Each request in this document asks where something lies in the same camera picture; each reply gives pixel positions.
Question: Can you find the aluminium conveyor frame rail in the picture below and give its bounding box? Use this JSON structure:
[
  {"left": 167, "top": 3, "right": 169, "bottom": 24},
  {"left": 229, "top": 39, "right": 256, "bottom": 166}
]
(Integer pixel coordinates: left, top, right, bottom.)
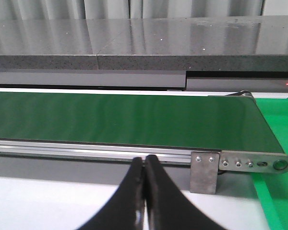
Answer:
[{"left": 0, "top": 140, "right": 193, "bottom": 165}]

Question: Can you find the steel conveyor end plate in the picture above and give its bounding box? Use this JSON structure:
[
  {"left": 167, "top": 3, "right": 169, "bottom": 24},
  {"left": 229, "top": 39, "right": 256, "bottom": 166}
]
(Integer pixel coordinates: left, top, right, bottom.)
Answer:
[{"left": 219, "top": 150, "right": 288, "bottom": 173}]

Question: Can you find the green conveyor belt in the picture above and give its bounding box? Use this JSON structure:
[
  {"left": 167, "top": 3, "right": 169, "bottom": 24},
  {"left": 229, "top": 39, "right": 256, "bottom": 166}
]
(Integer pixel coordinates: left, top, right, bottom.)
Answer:
[{"left": 0, "top": 92, "right": 283, "bottom": 153}]

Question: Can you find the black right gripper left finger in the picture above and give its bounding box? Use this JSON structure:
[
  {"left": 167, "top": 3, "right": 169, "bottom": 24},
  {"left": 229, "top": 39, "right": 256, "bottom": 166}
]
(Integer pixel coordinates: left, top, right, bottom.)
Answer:
[{"left": 79, "top": 157, "right": 144, "bottom": 230}]

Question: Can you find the steel conveyor support bracket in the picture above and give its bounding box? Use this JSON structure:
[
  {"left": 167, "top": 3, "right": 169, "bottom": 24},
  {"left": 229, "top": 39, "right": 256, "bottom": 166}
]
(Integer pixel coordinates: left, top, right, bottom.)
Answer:
[{"left": 190, "top": 151, "right": 220, "bottom": 195}]

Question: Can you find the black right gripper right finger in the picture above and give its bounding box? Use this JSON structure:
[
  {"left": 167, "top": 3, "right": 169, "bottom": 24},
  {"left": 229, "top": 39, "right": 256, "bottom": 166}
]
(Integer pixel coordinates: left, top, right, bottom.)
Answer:
[{"left": 145, "top": 155, "right": 221, "bottom": 230}]

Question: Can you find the white pleated curtain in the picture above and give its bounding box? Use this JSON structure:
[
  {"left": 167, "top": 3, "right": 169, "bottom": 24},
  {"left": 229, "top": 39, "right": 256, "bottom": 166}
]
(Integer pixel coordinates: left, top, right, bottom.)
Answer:
[{"left": 0, "top": 0, "right": 288, "bottom": 20}]

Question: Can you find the green mat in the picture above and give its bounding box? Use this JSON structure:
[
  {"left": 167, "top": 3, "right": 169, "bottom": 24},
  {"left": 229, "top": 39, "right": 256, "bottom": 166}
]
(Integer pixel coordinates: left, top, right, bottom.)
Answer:
[{"left": 252, "top": 98, "right": 288, "bottom": 230}]

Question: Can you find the grey stone countertop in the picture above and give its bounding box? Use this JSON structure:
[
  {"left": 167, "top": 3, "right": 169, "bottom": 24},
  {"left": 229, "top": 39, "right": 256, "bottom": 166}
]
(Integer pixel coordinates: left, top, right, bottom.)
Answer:
[{"left": 0, "top": 16, "right": 288, "bottom": 71}]

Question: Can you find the grey cabinet front panel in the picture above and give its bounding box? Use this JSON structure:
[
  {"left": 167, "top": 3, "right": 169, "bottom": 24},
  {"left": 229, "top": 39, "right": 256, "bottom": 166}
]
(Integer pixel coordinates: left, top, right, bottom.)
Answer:
[{"left": 0, "top": 69, "right": 288, "bottom": 92}]

